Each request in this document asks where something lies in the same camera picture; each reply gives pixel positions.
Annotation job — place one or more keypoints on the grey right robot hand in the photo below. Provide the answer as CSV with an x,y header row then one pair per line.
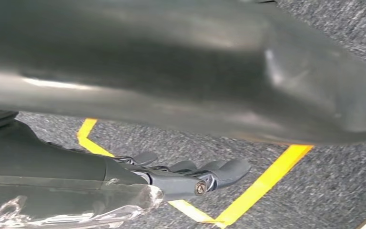
x,y
75,164

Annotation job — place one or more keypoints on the transparent plastic film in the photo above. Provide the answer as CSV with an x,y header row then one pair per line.
x,y
60,208

